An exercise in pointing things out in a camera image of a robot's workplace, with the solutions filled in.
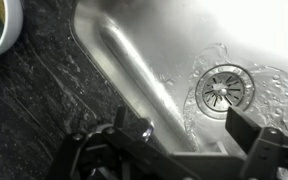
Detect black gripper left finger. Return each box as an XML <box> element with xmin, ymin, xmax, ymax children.
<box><xmin>47</xmin><ymin>105</ymin><xmax>198</xmax><ymax>180</ymax></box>

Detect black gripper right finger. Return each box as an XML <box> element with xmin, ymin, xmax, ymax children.
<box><xmin>225</xmin><ymin>106</ymin><xmax>288</xmax><ymax>180</ymax></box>

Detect chrome faucet lever handle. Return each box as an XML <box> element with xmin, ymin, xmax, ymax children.
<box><xmin>137</xmin><ymin>116</ymin><xmax>156</xmax><ymax>144</ymax></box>

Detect metal sink drain strainer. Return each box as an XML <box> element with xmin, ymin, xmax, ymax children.
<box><xmin>194</xmin><ymin>63</ymin><xmax>256</xmax><ymax>121</ymax></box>

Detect stainless steel sink basin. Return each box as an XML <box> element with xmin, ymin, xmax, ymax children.
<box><xmin>69</xmin><ymin>0</ymin><xmax>288</xmax><ymax>180</ymax></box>

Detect white ceramic bowl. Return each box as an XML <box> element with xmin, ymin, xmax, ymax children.
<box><xmin>0</xmin><ymin>0</ymin><xmax>24</xmax><ymax>63</ymax></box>

